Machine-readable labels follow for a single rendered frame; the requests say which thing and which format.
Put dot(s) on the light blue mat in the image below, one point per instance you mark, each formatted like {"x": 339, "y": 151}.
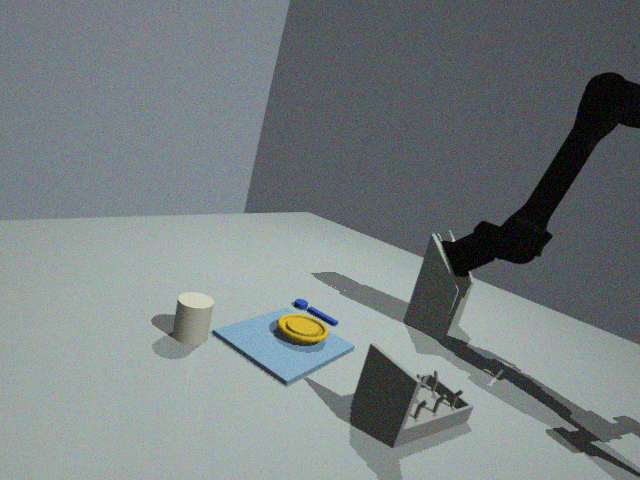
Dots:
{"x": 262, "y": 342}

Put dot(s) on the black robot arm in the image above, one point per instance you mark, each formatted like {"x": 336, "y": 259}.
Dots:
{"x": 608, "y": 100}

